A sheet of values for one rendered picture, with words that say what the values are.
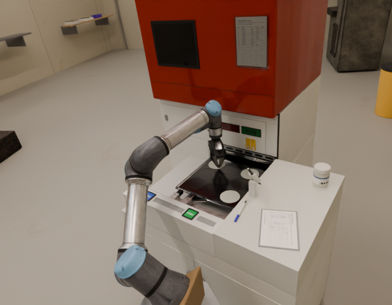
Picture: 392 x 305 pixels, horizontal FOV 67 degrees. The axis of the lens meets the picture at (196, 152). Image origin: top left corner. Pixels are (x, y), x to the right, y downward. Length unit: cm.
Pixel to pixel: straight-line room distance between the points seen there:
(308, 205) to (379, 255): 130
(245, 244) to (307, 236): 24
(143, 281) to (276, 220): 58
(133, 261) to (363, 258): 186
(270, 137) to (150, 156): 70
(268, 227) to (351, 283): 122
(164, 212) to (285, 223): 52
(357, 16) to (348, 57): 70
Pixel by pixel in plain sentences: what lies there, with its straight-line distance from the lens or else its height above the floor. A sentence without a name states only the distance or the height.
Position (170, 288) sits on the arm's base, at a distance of 108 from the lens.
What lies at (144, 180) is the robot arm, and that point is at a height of 116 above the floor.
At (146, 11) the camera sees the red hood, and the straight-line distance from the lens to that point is 179.
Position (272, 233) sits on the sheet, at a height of 97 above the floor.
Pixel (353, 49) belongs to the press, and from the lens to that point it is 627.
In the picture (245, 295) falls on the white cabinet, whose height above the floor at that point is 67.
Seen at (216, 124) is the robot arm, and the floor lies 119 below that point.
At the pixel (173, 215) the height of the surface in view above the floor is 96.
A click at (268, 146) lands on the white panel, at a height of 103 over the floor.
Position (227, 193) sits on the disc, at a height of 90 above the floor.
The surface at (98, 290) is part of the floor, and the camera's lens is 247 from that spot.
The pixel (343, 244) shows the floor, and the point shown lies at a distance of 261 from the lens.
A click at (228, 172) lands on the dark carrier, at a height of 90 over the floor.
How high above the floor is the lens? 186
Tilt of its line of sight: 31 degrees down
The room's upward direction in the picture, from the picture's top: 7 degrees counter-clockwise
